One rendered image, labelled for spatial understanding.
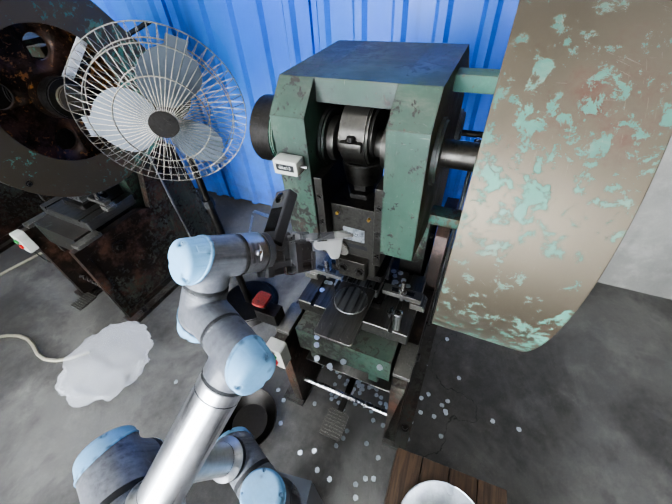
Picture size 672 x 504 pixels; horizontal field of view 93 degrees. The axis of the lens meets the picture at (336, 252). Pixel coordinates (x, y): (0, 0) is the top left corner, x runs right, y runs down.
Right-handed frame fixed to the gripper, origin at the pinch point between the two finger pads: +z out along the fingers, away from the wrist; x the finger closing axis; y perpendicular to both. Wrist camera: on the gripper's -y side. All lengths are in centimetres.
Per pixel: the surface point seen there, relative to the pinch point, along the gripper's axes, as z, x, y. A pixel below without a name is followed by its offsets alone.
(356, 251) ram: 26.7, -12.3, 6.6
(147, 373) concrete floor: 5, -154, 72
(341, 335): 22.5, -18.3, 34.3
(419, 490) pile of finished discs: 36, -1, 90
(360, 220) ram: 20.6, -5.3, -3.1
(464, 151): 22.0, 25.2, -16.4
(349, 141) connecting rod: 6.8, 3.4, -21.8
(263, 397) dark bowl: 37, -89, 83
